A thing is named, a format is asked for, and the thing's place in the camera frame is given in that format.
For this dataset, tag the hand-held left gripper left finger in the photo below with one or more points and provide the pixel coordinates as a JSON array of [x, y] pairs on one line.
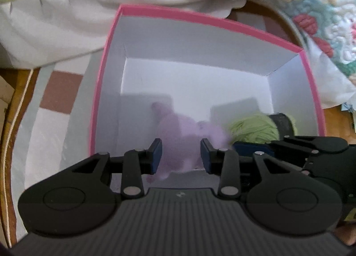
[[156, 155]]

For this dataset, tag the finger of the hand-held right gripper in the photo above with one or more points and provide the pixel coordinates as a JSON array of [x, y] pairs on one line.
[[250, 147]]

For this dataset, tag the blue patterned cloth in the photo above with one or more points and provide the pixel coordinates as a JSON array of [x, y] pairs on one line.
[[349, 107]]

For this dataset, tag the pink cardboard box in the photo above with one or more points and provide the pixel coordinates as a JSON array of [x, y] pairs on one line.
[[194, 77]]

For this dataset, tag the checkered rug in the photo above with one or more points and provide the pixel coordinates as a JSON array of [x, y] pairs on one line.
[[52, 122]]

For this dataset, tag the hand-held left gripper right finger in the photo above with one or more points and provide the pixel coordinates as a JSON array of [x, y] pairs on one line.
[[206, 155]]

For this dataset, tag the purple plush toy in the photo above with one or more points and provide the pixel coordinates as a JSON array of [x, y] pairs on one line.
[[178, 133]]

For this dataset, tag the green yarn ball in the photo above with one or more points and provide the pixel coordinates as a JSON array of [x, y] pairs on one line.
[[253, 129]]

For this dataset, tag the white bed skirt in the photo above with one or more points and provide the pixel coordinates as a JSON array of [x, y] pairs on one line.
[[61, 27]]

